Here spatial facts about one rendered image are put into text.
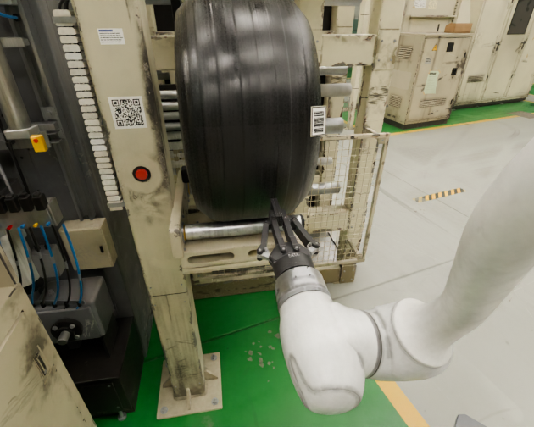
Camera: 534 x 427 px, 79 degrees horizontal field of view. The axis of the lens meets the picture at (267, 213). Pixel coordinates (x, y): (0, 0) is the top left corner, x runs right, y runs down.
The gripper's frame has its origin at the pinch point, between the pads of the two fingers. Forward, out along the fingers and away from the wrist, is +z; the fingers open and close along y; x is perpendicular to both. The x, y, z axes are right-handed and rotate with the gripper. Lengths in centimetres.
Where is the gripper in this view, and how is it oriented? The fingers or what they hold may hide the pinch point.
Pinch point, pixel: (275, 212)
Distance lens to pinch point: 73.6
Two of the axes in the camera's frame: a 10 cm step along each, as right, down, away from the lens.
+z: -1.7, -6.1, 7.7
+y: -9.9, 0.9, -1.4
